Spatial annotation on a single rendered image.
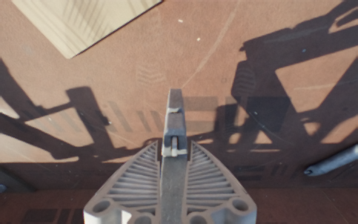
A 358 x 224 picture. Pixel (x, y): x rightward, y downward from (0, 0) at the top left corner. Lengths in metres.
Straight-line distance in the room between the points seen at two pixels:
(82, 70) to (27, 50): 0.13
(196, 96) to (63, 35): 0.38
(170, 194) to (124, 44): 0.36
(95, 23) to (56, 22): 0.09
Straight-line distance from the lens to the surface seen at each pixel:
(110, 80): 0.47
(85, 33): 0.42
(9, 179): 1.25
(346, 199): 1.46
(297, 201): 1.24
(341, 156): 1.00
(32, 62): 0.57
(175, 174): 0.20
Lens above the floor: 0.38
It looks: 52 degrees down
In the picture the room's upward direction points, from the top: 179 degrees clockwise
